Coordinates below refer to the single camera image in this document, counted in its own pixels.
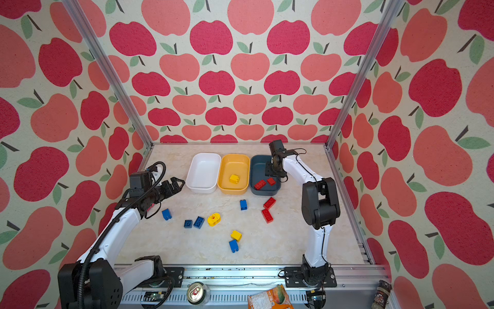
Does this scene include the dark teal plastic container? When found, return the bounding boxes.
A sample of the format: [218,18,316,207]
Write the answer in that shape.
[250,154,281,196]

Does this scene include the white plastic container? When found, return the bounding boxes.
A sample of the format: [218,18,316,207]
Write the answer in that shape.
[186,153,221,194]

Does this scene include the yellow lego brick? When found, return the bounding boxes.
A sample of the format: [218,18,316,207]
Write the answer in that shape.
[230,230,243,242]
[229,174,240,184]

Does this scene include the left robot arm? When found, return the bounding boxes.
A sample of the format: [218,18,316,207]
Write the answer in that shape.
[57,173,185,308]

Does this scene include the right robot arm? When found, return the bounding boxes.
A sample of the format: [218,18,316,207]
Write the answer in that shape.
[266,148,341,287]

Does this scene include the small blue lego brick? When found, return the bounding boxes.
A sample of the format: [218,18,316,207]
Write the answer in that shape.
[184,220,193,229]

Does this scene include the yellow plastic container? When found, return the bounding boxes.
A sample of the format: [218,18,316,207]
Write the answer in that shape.
[217,154,250,195]

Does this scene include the blue lego brick angled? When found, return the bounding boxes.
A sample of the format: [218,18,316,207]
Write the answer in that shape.
[193,216,205,229]

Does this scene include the yellow round lego piece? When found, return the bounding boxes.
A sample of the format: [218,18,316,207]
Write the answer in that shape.
[207,212,221,227]

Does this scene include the yellow lego brick front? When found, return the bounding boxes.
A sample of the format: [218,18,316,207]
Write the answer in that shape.
[230,230,243,242]

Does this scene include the blue lego brick front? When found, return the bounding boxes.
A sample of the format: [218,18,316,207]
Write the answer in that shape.
[229,239,239,253]

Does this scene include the soda can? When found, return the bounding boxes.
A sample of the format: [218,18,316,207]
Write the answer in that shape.
[187,281,210,306]

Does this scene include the orange snack bag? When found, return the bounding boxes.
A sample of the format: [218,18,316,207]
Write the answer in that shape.
[248,285,293,309]

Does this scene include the black round object front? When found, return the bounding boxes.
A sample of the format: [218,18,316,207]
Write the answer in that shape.
[306,289,326,309]

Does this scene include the dark spice jar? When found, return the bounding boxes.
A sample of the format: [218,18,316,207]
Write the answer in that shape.
[371,280,392,309]

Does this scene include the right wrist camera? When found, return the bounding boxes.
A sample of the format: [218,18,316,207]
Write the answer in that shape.
[269,140,286,157]

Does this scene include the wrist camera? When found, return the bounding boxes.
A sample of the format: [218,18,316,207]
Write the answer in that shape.
[129,171,153,191]
[269,140,286,157]

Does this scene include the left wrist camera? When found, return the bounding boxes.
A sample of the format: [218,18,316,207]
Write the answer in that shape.
[129,171,153,191]

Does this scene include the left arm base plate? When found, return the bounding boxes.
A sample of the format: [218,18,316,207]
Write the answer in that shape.
[142,267,185,288]

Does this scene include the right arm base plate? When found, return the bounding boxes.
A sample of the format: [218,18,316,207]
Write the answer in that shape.
[279,267,338,288]

